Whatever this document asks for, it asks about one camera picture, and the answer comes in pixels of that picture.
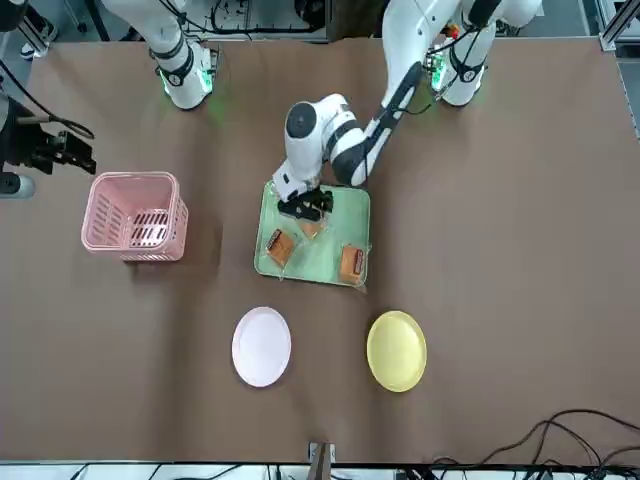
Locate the aluminium frame post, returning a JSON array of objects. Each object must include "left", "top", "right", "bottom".
[{"left": 308, "top": 441, "right": 336, "bottom": 480}]

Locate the aluminium frame rail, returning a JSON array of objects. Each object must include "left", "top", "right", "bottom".
[
  {"left": 597, "top": 0, "right": 640, "bottom": 54},
  {"left": 0, "top": 9, "right": 51, "bottom": 59}
]

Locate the yellow round plate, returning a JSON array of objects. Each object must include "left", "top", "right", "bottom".
[{"left": 366, "top": 310, "right": 429, "bottom": 393}]

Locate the thick black loose cable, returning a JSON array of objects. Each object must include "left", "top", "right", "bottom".
[{"left": 432, "top": 409, "right": 640, "bottom": 471}]

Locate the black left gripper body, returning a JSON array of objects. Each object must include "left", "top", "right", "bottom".
[{"left": 277, "top": 185, "right": 335, "bottom": 222}]

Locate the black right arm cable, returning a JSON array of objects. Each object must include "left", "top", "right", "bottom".
[{"left": 0, "top": 58, "right": 96, "bottom": 141}]

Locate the green rectangular tray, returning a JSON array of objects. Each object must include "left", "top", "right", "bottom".
[{"left": 253, "top": 179, "right": 372, "bottom": 290}]

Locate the white round plate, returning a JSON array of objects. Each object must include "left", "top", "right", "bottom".
[{"left": 231, "top": 306, "right": 293, "bottom": 389}]

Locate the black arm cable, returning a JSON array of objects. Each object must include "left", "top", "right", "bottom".
[
  {"left": 367, "top": 0, "right": 490, "bottom": 132},
  {"left": 0, "top": 58, "right": 96, "bottom": 141}
]

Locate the small pink slotted basket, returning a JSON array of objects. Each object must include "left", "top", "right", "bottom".
[{"left": 79, "top": 171, "right": 190, "bottom": 264}]

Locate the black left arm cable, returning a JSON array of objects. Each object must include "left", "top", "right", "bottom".
[{"left": 367, "top": 0, "right": 490, "bottom": 132}]

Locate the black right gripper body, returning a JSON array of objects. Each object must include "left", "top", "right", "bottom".
[{"left": 14, "top": 122, "right": 60, "bottom": 174}]

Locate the clear-wrapped bread pack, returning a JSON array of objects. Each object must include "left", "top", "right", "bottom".
[
  {"left": 257, "top": 224, "right": 301, "bottom": 276},
  {"left": 337, "top": 242, "right": 372, "bottom": 296},
  {"left": 298, "top": 218, "right": 328, "bottom": 240}
]

